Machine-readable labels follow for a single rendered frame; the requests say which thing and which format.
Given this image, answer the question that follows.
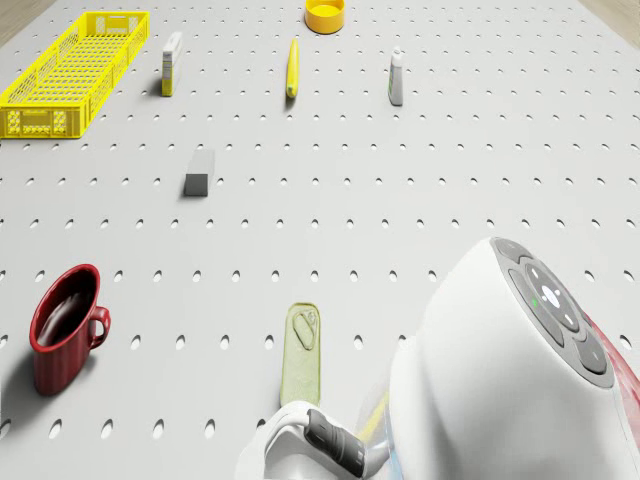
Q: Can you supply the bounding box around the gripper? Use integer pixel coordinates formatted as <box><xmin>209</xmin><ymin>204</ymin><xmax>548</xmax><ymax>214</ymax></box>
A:
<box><xmin>234</xmin><ymin>399</ymin><xmax>389</xmax><ymax>480</ymax></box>

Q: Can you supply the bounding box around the flat-sided can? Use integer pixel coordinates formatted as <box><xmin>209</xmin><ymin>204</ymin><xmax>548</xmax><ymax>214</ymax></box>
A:
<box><xmin>278</xmin><ymin>301</ymin><xmax>322</xmax><ymax>409</ymax></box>

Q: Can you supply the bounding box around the red mug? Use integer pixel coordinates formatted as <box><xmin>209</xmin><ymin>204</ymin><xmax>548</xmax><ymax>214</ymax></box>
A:
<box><xmin>28</xmin><ymin>264</ymin><xmax>112</xmax><ymax>397</ymax></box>

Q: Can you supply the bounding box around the grey cube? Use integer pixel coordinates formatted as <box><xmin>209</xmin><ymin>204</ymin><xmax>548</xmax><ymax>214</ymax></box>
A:
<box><xmin>182</xmin><ymin>148</ymin><xmax>216</xmax><ymax>198</ymax></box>

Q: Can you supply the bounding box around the small white bottle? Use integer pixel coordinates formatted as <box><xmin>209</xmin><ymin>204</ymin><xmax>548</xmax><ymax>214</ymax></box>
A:
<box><xmin>387</xmin><ymin>47</ymin><xmax>405</xmax><ymax>107</ymax></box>

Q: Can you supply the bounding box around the banana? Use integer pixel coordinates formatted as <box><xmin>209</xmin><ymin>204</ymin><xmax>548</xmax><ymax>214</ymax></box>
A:
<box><xmin>285</xmin><ymin>38</ymin><xmax>301</xmax><ymax>99</ymax></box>

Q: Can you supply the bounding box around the white and yellow box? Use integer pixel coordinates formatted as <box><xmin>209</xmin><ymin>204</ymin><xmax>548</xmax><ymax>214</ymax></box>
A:
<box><xmin>160</xmin><ymin>31</ymin><xmax>184</xmax><ymax>98</ymax></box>

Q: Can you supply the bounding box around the yellow bowl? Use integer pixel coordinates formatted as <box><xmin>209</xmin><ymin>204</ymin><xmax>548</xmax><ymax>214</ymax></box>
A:
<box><xmin>304</xmin><ymin>0</ymin><xmax>347</xmax><ymax>36</ymax></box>

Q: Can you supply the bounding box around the yellow basket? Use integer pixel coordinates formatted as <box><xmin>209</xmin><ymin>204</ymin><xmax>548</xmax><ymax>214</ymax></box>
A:
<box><xmin>0</xmin><ymin>10</ymin><xmax>151</xmax><ymax>140</ymax></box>

